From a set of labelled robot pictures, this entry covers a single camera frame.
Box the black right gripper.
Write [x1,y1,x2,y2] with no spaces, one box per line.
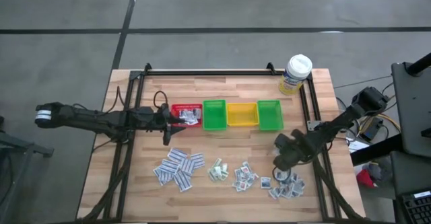
[273,129,306,172]

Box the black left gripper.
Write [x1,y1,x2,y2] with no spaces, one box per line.
[151,102,187,147]

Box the red plastic basket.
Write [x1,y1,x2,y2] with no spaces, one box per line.
[170,103,203,128]

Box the blue striped bandage packet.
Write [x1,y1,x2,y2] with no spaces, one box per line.
[154,165,174,186]
[190,152,205,170]
[173,170,193,192]
[161,159,181,173]
[167,147,188,163]
[180,158,196,176]

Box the grey mounting plate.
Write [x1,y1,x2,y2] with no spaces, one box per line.
[306,120,326,131]

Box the green plastic basket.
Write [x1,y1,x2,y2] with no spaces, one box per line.
[257,100,285,132]
[202,99,228,131]

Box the yellow plastic basket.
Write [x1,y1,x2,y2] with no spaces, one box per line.
[226,102,260,128]

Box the white paper sheet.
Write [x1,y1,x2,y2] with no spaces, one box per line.
[345,137,370,154]

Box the red grey fabric bundle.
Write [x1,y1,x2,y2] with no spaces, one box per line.
[356,162,383,188]

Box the yellow Lysol wipes canister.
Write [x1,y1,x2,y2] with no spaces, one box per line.
[279,54,313,96]

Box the black power box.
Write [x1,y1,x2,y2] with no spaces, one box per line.
[360,118,383,143]

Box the black desk bar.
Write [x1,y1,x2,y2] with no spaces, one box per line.
[350,133,405,166]

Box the black keyboard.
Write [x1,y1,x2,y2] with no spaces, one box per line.
[400,190,431,224]

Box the grey metal stand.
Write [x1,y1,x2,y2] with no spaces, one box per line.
[0,116,55,224]

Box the black pole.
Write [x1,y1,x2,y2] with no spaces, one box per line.
[405,52,431,77]

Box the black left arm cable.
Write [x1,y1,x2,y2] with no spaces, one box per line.
[154,90,168,109]

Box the black aluminium table frame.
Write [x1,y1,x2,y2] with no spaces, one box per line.
[76,62,368,224]

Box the yellow cable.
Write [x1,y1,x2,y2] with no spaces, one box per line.
[380,94,402,133]

